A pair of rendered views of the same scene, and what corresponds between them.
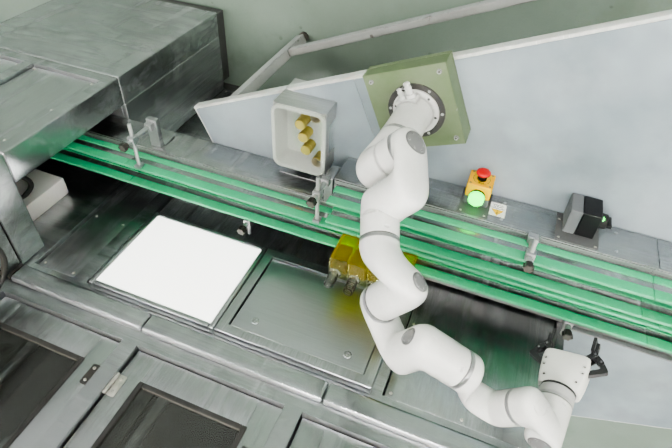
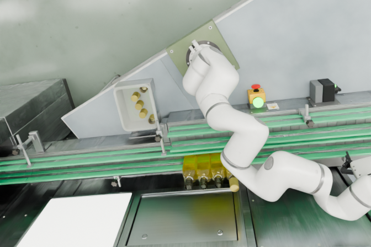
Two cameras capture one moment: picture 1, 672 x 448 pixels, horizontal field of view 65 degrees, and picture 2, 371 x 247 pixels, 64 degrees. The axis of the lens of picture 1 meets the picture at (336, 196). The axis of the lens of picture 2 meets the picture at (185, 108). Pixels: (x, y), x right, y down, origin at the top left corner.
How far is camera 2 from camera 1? 0.45 m
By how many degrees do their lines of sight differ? 20
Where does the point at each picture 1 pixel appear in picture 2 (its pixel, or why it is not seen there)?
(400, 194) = (222, 73)
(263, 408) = not seen: outside the picture
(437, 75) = (210, 30)
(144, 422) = not seen: outside the picture
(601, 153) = (316, 49)
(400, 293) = (252, 130)
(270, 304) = (151, 222)
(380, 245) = (223, 109)
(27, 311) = not seen: outside the picture
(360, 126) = (171, 88)
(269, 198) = (127, 154)
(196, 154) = (69, 147)
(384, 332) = (248, 175)
